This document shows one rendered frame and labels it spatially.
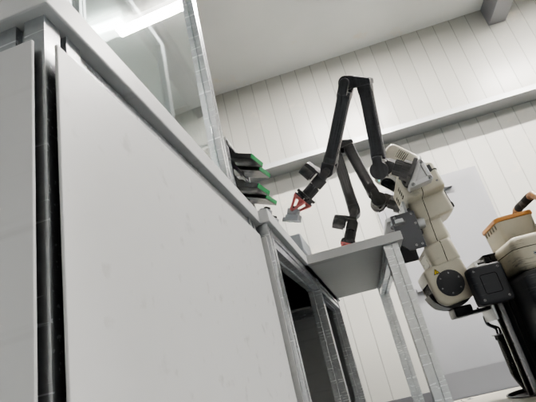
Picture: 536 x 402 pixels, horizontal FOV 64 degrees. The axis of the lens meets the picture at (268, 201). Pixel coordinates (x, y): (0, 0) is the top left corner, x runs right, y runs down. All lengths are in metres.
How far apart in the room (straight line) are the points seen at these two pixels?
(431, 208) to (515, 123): 3.69
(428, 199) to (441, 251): 0.24
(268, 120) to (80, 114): 5.23
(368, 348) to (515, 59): 3.72
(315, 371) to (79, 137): 2.11
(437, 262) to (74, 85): 1.66
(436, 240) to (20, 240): 1.77
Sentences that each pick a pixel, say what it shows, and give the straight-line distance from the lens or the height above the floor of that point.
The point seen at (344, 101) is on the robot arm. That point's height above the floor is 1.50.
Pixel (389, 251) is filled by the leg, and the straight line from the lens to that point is 1.39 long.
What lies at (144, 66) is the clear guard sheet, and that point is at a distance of 0.68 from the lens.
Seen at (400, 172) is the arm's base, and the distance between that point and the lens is 1.85.
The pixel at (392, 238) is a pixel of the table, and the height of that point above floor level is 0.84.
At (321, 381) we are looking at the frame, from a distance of 2.37.
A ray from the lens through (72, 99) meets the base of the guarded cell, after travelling 0.38.
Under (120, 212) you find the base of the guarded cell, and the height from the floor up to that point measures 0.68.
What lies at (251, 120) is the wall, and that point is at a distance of 5.63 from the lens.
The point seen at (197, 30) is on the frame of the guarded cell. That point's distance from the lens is 1.10.
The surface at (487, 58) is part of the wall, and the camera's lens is 5.99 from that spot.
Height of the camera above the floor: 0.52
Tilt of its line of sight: 22 degrees up
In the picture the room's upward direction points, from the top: 13 degrees counter-clockwise
